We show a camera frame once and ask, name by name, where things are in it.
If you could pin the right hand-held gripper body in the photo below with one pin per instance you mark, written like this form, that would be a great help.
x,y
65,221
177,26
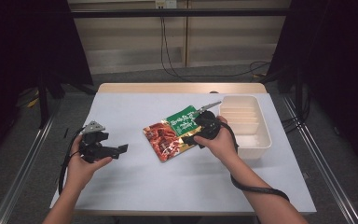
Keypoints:
x,y
208,124

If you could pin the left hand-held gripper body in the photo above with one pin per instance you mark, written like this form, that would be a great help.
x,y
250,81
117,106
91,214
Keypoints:
x,y
93,149

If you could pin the red and green snack packet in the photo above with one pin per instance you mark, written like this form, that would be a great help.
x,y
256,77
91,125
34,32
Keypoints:
x,y
166,140

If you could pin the person's left hand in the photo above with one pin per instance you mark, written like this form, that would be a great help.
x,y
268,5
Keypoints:
x,y
79,171

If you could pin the person's right hand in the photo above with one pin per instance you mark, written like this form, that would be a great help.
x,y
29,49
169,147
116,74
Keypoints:
x,y
223,146

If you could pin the small black stick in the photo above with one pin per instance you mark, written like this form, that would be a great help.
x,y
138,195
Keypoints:
x,y
66,133

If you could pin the white plastic container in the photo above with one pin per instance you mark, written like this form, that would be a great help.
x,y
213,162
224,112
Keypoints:
x,y
248,140

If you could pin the black metal stand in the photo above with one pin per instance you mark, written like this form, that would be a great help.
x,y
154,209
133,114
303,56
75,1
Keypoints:
x,y
43,102
299,96

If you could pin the dark curtain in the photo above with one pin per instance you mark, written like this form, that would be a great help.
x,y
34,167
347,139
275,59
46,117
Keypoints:
x,y
338,62
28,43

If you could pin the metal floor rail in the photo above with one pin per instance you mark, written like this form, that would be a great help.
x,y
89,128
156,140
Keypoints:
x,y
320,165
24,165

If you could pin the white wall socket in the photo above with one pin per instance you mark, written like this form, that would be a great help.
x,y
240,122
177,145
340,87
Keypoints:
x,y
166,3

